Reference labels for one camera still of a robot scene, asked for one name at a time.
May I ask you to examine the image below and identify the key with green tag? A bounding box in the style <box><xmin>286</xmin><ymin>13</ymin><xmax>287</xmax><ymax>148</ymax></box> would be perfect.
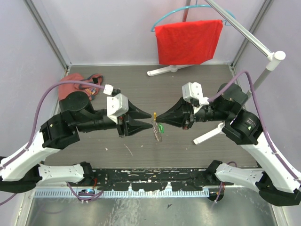
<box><xmin>158</xmin><ymin>123</ymin><xmax>164</xmax><ymax>134</ymax></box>

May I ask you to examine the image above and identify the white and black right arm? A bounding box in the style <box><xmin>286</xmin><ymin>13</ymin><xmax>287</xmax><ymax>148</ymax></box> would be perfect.
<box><xmin>156</xmin><ymin>82</ymin><xmax>301</xmax><ymax>207</ymax></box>

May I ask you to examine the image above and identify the aluminium frame post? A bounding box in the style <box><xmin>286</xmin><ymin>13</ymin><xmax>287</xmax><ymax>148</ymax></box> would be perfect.
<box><xmin>24</xmin><ymin>0</ymin><xmax>72</xmax><ymax>71</ymax></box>

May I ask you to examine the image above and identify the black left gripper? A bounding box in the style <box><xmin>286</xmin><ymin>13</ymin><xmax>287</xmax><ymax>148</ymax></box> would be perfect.
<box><xmin>77</xmin><ymin>98</ymin><xmax>155</xmax><ymax>138</ymax></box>

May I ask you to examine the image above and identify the slotted grey cable duct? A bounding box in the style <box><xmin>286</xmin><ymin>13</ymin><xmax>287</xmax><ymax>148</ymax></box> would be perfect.
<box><xmin>33</xmin><ymin>188</ymin><xmax>209</xmax><ymax>198</ymax></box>

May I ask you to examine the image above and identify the teal clothes hanger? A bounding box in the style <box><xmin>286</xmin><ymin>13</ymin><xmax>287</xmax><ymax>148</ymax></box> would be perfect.
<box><xmin>150</xmin><ymin>4</ymin><xmax>237</xmax><ymax>33</ymax></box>

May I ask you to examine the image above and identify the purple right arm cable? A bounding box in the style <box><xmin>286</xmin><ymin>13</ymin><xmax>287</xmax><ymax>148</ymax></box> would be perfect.
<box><xmin>208</xmin><ymin>70</ymin><xmax>301</xmax><ymax>183</ymax></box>

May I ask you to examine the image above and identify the red cloth on hanger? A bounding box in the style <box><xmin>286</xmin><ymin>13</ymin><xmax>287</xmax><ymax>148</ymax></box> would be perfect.
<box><xmin>155</xmin><ymin>20</ymin><xmax>223</xmax><ymax>65</ymax></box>

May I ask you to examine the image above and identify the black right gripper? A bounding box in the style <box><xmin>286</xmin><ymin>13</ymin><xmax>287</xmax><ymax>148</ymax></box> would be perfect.
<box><xmin>155</xmin><ymin>96</ymin><xmax>231</xmax><ymax>129</ymax></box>

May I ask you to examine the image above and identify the white garment rack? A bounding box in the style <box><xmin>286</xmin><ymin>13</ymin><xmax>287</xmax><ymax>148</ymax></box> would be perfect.
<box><xmin>147</xmin><ymin>0</ymin><xmax>286</xmax><ymax>145</ymax></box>

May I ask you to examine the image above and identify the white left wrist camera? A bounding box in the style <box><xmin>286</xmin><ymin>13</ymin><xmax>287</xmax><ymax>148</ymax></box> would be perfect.
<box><xmin>103</xmin><ymin>84</ymin><xmax>129</xmax><ymax>124</ymax></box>

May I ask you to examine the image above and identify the large keyring with yellow grip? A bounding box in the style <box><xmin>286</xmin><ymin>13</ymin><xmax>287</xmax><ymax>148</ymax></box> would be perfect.
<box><xmin>152</xmin><ymin>112</ymin><xmax>162</xmax><ymax>142</ymax></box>

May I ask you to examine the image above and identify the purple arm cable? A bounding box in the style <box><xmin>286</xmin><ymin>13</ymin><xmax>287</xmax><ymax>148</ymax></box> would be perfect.
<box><xmin>208</xmin><ymin>70</ymin><xmax>301</xmax><ymax>183</ymax></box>
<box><xmin>0</xmin><ymin>81</ymin><xmax>108</xmax><ymax>205</ymax></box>

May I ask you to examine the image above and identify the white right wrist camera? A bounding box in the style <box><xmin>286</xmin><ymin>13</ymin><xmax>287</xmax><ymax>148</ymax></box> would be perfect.
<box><xmin>182</xmin><ymin>82</ymin><xmax>209</xmax><ymax>108</ymax></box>

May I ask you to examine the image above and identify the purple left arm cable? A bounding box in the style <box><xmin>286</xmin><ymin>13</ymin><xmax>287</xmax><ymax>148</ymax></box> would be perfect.
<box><xmin>0</xmin><ymin>81</ymin><xmax>108</xmax><ymax>205</ymax></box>

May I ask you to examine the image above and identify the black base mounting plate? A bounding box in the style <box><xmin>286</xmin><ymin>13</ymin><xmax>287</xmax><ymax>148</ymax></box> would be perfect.
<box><xmin>93</xmin><ymin>168</ymin><xmax>220</xmax><ymax>192</ymax></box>

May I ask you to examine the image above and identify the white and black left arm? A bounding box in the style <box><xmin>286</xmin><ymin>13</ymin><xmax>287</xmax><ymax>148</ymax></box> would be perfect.
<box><xmin>0</xmin><ymin>91</ymin><xmax>152</xmax><ymax>194</ymax></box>

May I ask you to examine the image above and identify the crumpled dusty red garment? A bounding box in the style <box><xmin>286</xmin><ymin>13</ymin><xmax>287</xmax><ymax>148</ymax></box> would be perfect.
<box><xmin>58</xmin><ymin>73</ymin><xmax>103</xmax><ymax>100</ymax></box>

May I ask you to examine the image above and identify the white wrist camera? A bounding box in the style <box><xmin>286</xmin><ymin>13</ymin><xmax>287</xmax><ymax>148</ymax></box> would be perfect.
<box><xmin>103</xmin><ymin>84</ymin><xmax>129</xmax><ymax>124</ymax></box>
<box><xmin>182</xmin><ymin>82</ymin><xmax>209</xmax><ymax>108</ymax></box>

